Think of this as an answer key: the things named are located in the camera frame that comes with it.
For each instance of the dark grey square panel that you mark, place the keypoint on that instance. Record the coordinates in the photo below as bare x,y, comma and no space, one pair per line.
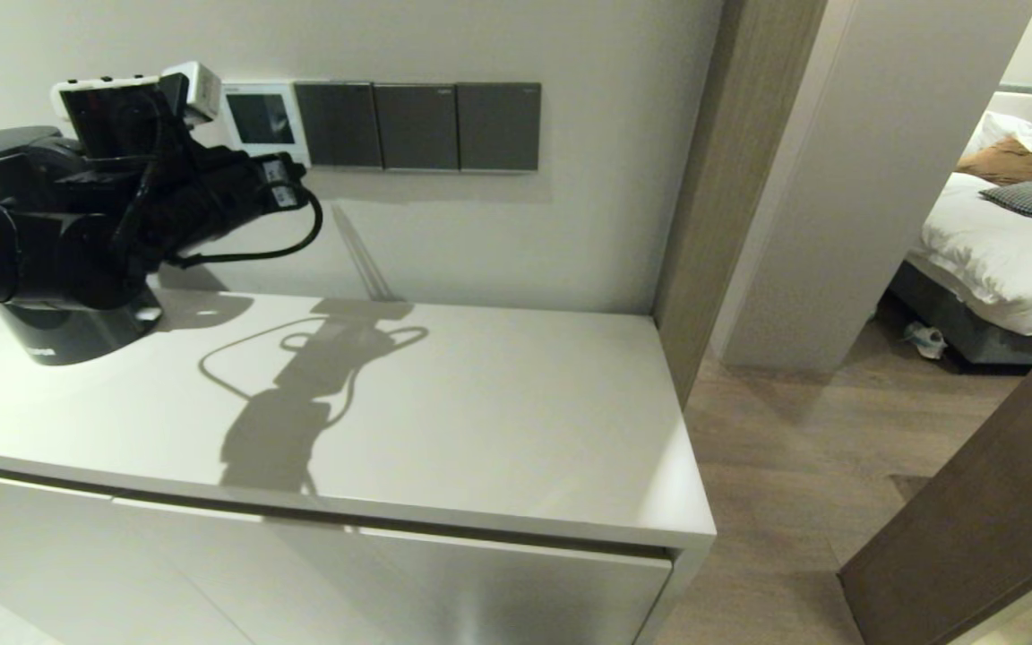
417,127
498,127

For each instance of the wide white cabinet door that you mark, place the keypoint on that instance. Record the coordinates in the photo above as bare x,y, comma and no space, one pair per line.
480,591

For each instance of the grey triple rocker wall switch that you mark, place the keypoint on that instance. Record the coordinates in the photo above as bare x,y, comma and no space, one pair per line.
341,125

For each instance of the small white pillow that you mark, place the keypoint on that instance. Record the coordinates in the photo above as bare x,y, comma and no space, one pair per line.
1004,133

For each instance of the bed with white duvet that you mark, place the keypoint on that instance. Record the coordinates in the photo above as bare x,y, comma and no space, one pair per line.
1000,260

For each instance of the white cabinet body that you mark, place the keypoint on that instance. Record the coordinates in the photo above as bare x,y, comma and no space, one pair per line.
480,403

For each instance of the narrow white cabinet door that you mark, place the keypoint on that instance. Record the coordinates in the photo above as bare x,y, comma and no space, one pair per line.
32,555

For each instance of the brown wooden door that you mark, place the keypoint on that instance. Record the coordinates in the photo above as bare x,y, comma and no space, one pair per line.
1000,502

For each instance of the light shoe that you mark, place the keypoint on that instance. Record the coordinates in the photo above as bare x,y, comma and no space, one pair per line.
925,340

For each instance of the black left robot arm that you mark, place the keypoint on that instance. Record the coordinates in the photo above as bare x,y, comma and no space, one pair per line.
50,260

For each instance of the white wall thermostat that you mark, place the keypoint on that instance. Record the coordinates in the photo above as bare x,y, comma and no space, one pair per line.
261,116

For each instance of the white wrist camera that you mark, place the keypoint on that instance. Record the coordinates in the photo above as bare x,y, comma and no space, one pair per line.
198,90

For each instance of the wooden door frame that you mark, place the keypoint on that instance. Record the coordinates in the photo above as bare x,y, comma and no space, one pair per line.
731,179

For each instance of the brown cushion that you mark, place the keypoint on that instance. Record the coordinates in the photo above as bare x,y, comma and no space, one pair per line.
1009,163

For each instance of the black electric kettle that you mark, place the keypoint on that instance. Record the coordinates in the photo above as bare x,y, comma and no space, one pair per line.
77,336

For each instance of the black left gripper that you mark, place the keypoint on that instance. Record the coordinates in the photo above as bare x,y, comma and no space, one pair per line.
220,202

